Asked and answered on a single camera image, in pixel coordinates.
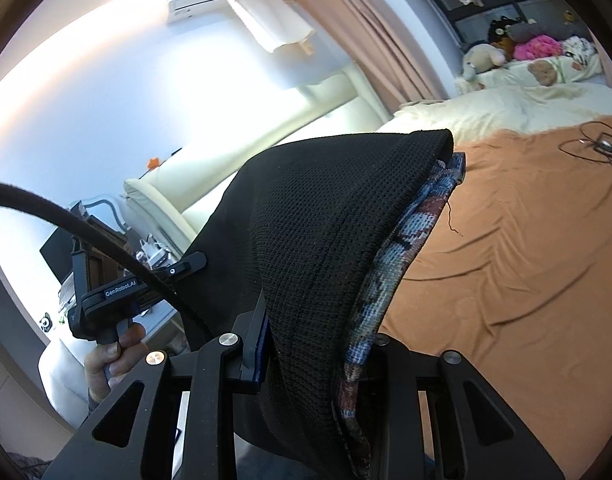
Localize beige curtain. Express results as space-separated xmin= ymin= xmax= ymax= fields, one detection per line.
xmin=262 ymin=0 xmax=455 ymax=109

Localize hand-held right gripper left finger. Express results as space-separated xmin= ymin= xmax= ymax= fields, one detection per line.
xmin=43 ymin=305 xmax=271 ymax=480

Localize black knit pants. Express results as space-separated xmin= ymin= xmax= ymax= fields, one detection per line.
xmin=178 ymin=129 xmax=468 ymax=480

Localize white air deflector sheet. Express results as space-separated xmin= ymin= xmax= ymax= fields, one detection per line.
xmin=205 ymin=0 xmax=315 ymax=55

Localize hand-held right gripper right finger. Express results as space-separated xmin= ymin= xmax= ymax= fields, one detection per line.
xmin=367 ymin=335 xmax=561 ymax=480

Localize grey plush toy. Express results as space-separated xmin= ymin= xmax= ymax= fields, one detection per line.
xmin=507 ymin=22 xmax=571 ymax=45

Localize black plush toy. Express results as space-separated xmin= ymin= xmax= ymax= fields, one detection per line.
xmin=487 ymin=17 xmax=520 ymax=59

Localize cream quilt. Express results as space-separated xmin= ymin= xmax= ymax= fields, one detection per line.
xmin=381 ymin=52 xmax=612 ymax=153

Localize cream padded headboard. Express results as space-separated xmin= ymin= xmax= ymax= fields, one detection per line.
xmin=122 ymin=74 xmax=393 ymax=253

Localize black cable with small device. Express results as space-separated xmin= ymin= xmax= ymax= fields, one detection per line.
xmin=558 ymin=120 xmax=612 ymax=167

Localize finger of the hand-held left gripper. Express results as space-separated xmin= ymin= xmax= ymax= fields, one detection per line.
xmin=150 ymin=253 xmax=209 ymax=287

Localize person's left hand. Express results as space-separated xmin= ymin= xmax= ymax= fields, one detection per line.
xmin=83 ymin=326 xmax=147 ymax=402

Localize pink plush toy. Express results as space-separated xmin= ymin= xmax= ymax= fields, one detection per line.
xmin=513 ymin=35 xmax=563 ymax=62

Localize beige plush toy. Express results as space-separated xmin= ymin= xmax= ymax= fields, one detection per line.
xmin=460 ymin=44 xmax=508 ymax=84

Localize black screen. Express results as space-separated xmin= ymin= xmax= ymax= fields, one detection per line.
xmin=39 ymin=229 xmax=79 ymax=287

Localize orange bed blanket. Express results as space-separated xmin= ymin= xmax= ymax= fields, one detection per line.
xmin=378 ymin=115 xmax=612 ymax=461

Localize thick black cable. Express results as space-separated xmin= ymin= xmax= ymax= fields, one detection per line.
xmin=0 ymin=179 xmax=214 ymax=343

